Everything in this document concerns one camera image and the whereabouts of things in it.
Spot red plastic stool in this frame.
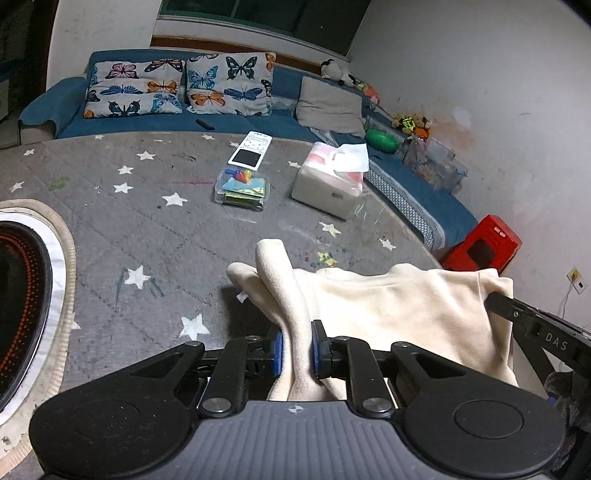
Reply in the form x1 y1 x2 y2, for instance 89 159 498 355
442 214 523 274

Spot white flat device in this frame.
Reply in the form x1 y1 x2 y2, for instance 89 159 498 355
227 131 274 168

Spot clear box with colourful items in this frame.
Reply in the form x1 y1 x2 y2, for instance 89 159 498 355
214 166 271 212

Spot orange and yellow plush toys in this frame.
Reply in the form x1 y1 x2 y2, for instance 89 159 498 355
392 113 433 140

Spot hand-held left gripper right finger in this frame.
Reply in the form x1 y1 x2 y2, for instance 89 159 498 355
310 319 463 419

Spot white tissue box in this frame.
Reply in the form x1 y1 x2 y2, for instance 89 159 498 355
291 141 371 220

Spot grey fuzzy cloth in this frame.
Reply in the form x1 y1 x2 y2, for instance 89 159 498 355
544 368 591 432

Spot round black cooker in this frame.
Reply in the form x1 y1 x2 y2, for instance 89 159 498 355
0 198 78 426

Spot white plush toy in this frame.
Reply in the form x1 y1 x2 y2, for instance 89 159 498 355
320 58 357 87

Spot dark window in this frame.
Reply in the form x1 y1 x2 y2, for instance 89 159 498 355
157 0 373 59

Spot pink plush toy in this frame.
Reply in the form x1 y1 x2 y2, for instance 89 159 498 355
355 80 380 105

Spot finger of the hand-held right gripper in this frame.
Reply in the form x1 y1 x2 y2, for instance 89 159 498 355
485 291 541 340

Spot grey pillow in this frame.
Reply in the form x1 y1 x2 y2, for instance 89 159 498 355
294 76 366 138

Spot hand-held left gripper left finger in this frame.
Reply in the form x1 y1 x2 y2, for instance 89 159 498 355
131 330 284 419

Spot butterfly print pillow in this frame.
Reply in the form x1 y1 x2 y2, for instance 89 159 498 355
185 52 278 117
83 58 186 119

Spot cream garment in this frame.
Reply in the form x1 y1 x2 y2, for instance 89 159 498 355
226 237 519 403

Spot grey star-printed table cover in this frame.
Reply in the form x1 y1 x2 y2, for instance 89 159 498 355
0 131 445 480

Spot clear storage bin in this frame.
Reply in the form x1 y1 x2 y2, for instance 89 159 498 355
403 135 470 193

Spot blue sofa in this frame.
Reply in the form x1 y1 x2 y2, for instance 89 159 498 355
17 48 479 254

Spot wall socket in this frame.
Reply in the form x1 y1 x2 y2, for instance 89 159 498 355
566 266 588 293

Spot green bowl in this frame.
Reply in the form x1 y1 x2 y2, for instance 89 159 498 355
366 128 400 153

